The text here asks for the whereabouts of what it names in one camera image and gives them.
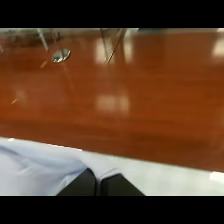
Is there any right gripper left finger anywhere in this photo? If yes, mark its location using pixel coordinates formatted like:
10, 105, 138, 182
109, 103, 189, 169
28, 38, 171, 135
55, 167, 99, 197

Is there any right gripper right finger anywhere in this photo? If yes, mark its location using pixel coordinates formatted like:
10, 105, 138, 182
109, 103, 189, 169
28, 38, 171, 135
99, 172, 146, 197

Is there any light blue shirt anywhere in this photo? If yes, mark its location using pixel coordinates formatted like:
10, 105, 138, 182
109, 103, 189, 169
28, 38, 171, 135
0, 136, 125, 197

